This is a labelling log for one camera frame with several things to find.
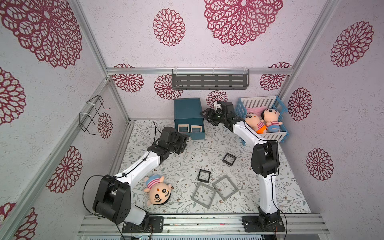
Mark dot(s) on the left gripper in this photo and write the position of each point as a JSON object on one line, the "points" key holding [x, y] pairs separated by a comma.
{"points": [[182, 138]]}

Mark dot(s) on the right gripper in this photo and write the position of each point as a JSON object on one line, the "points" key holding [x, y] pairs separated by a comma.
{"points": [[209, 114]]}

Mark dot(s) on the teal drawer cabinet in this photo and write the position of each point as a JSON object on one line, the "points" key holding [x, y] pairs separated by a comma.
{"points": [[187, 111]]}

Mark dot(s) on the black brooch box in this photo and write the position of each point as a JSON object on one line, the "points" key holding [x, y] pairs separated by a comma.
{"points": [[229, 159], [204, 176]]}

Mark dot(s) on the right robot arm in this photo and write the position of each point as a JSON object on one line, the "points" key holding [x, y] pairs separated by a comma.
{"points": [[265, 159]]}

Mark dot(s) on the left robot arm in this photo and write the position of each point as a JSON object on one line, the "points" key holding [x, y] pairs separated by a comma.
{"points": [[113, 197]]}

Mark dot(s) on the grey brooch box left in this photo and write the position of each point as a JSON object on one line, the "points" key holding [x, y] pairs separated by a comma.
{"points": [[204, 195]]}

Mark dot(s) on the grey brooch box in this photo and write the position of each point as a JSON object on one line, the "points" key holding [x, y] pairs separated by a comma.
{"points": [[204, 195], [225, 187]]}

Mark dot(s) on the grey brooch box right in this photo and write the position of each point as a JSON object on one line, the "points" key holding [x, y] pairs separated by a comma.
{"points": [[225, 187]]}

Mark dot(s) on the plush doll orange pants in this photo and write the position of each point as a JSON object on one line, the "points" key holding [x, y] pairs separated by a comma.
{"points": [[256, 123]]}

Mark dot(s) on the blue white toy crib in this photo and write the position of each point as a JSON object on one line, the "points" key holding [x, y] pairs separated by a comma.
{"points": [[256, 105]]}

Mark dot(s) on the large plush doll head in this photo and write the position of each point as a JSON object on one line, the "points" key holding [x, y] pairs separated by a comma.
{"points": [[159, 192]]}

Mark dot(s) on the plush doll blue pants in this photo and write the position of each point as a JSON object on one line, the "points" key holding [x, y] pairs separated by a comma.
{"points": [[271, 119]]}

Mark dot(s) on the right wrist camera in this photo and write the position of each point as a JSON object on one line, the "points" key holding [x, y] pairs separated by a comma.
{"points": [[218, 105]]}

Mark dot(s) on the grey wall shelf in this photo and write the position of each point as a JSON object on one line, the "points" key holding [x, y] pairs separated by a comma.
{"points": [[210, 81]]}

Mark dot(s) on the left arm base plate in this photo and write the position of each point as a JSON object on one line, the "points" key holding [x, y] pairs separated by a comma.
{"points": [[151, 224]]}

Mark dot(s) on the black wire rack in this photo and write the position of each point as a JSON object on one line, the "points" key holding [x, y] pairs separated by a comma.
{"points": [[87, 118]]}

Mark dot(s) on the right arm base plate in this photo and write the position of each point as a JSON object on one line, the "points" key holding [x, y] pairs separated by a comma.
{"points": [[264, 222]]}

